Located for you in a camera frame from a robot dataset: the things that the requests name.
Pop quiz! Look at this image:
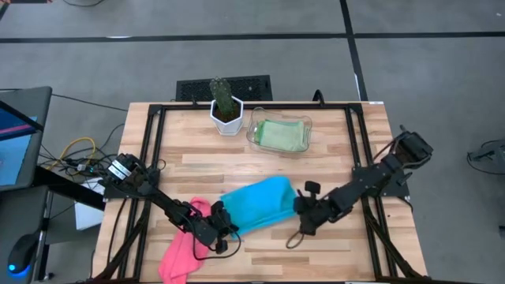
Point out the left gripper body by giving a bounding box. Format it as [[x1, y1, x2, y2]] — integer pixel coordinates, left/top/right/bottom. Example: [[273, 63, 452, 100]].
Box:
[[208, 200, 238, 256]]

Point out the clear plastic tray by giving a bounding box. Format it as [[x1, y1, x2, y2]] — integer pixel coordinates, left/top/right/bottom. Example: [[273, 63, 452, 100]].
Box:
[[246, 106, 313, 155]]

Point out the pale green microfiber towel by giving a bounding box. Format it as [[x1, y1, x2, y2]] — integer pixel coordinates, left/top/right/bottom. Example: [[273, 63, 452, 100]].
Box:
[[258, 120, 305, 153]]

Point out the thin black floor cable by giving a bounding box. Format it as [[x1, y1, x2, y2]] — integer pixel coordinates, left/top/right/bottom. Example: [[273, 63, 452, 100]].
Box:
[[50, 92, 129, 113]]

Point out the yellow cable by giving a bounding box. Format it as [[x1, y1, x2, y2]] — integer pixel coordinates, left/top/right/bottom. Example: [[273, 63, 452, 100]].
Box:
[[49, 136, 97, 170]]

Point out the white hexagonal plant pot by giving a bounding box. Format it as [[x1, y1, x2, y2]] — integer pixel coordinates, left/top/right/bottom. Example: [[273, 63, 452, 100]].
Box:
[[209, 96, 245, 137]]

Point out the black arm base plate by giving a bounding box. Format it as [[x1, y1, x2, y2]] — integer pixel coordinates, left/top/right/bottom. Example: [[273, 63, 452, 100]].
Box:
[[103, 167, 161, 200], [352, 165, 410, 198]]

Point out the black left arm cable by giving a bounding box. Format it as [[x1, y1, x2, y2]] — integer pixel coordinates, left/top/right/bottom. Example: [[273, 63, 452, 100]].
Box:
[[192, 232, 242, 261]]

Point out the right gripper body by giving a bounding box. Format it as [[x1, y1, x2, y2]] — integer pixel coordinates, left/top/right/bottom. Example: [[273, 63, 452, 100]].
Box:
[[299, 180, 331, 237]]

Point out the black aluminium table frame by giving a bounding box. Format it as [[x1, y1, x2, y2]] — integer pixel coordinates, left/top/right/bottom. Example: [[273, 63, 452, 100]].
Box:
[[90, 101, 427, 284]]

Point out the black floor cable bundle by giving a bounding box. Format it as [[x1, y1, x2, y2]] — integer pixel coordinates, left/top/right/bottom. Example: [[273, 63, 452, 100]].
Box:
[[39, 122, 127, 186]]

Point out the green cactus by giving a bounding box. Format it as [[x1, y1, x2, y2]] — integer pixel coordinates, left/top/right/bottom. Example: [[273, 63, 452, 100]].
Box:
[[209, 77, 237, 119]]

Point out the monitor with blue screen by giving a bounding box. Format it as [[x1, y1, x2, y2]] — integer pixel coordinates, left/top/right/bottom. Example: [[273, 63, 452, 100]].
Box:
[[0, 85, 53, 193]]

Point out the blue microfiber towel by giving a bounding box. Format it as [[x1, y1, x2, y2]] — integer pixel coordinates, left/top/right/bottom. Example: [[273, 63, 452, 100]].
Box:
[[219, 175, 299, 240]]

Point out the pink microfiber towel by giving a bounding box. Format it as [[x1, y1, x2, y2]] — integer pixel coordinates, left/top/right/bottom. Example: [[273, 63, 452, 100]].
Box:
[[158, 196, 213, 284]]

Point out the white paper box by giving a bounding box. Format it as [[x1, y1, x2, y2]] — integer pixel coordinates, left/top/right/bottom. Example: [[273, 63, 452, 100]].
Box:
[[73, 177, 107, 231]]

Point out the black perforated floor box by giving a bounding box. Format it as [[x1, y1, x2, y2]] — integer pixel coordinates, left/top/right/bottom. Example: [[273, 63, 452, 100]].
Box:
[[175, 74, 273, 103]]

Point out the grey side desk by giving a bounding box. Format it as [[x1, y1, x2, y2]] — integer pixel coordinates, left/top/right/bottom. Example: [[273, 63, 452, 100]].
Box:
[[0, 184, 51, 284]]

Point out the office chair base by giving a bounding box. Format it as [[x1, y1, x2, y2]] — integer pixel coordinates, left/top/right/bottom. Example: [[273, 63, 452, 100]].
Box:
[[467, 137, 505, 175]]

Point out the black computer mouse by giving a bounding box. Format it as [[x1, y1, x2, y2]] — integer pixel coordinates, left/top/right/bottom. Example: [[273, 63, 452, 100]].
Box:
[[6, 233, 39, 275]]

